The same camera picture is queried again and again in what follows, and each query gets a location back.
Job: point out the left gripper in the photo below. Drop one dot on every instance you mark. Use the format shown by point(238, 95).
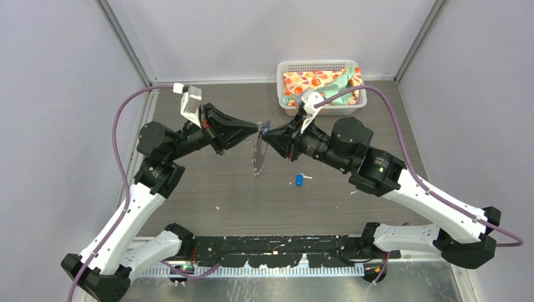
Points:
point(223, 131)

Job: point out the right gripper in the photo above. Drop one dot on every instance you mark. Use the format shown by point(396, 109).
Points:
point(281, 139)

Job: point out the large metal keyring disc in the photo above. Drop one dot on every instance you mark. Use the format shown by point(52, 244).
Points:
point(258, 154)

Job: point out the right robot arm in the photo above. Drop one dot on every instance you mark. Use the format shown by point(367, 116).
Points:
point(456, 231)

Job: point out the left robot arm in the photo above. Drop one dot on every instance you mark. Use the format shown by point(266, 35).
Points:
point(106, 268)

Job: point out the floral patterned cloth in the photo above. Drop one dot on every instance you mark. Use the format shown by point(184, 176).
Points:
point(326, 82)

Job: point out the white plastic basket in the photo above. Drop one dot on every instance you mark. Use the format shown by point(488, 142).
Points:
point(305, 65)

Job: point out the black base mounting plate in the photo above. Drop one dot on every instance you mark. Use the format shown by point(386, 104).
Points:
point(280, 251)

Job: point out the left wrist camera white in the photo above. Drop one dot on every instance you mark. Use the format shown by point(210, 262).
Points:
point(190, 102)

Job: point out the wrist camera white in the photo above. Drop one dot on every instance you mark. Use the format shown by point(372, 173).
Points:
point(310, 99)
point(190, 102)

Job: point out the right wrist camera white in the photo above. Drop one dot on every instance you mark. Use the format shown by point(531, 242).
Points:
point(310, 99)

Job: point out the aluminium frame rail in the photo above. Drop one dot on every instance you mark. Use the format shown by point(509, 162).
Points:
point(271, 271)

